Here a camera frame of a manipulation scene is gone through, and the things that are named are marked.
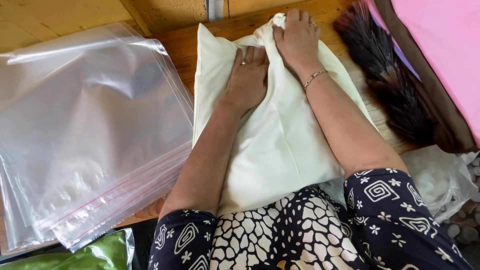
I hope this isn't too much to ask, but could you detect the crumpled clear plastic bag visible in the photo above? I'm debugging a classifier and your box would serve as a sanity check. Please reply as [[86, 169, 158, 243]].
[[400, 145, 480, 223]]

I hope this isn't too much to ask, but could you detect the person's right hand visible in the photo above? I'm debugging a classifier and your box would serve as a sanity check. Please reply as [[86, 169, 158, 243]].
[[272, 8, 327, 81]]

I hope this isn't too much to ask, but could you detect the green packet in clear plastic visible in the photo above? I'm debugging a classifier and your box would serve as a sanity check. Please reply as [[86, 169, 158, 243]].
[[0, 228, 135, 270]]

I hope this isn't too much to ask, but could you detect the cream fabric pillow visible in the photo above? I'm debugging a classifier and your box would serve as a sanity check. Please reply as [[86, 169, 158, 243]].
[[192, 13, 378, 217]]

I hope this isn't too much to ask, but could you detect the dark feather duster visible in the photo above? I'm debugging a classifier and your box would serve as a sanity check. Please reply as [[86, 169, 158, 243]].
[[332, 0, 440, 146]]

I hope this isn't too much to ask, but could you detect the person's left hand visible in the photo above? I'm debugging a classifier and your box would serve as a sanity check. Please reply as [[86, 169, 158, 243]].
[[221, 46, 270, 113]]

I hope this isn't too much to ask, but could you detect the dark patterned dress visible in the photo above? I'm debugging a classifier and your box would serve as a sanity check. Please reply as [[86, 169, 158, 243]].
[[148, 168, 474, 270]]

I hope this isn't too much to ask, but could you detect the pink cloth with brown edge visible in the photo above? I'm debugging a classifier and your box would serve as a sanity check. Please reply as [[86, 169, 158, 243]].
[[365, 0, 480, 154]]

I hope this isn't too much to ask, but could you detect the gold chain bracelet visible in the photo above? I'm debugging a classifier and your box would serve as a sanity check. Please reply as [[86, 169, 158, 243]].
[[303, 68, 329, 91]]

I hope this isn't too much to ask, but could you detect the stack of clear zip bags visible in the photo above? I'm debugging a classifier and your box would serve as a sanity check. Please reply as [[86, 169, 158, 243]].
[[0, 22, 195, 253]]

